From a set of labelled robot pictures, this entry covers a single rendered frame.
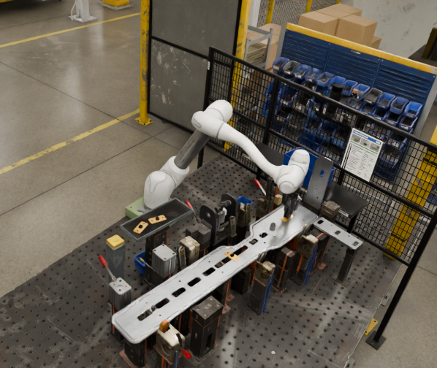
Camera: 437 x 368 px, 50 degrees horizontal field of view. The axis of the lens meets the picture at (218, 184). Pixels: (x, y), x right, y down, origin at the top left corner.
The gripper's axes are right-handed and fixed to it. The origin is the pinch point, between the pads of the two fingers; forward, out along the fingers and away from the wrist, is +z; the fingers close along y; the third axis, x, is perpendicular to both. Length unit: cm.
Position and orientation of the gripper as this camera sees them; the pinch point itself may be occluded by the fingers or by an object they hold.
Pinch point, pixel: (288, 212)
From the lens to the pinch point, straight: 274.8
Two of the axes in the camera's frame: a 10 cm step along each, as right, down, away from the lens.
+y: 7.2, 4.5, -5.3
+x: 6.9, -3.6, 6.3
